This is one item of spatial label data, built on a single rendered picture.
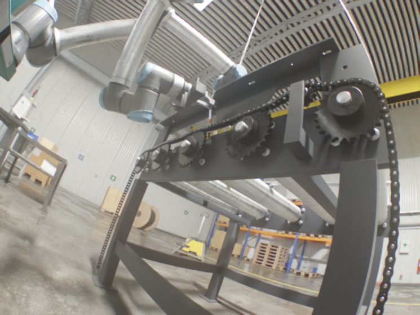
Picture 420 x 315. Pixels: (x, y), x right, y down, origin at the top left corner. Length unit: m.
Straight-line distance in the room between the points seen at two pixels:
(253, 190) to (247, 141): 0.47
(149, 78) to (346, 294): 0.78
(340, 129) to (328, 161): 0.08
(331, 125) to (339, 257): 0.26
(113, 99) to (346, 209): 0.76
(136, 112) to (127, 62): 0.22
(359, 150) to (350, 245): 0.20
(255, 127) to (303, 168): 0.18
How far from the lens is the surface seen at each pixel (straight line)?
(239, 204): 1.35
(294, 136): 0.44
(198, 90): 0.78
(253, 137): 0.55
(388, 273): 0.33
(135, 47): 0.83
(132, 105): 0.72
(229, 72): 1.08
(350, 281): 0.37
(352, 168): 0.41
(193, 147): 0.77
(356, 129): 0.42
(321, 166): 0.46
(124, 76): 0.80
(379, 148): 0.45
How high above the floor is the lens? 0.55
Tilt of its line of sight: 22 degrees up
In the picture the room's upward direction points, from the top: 19 degrees clockwise
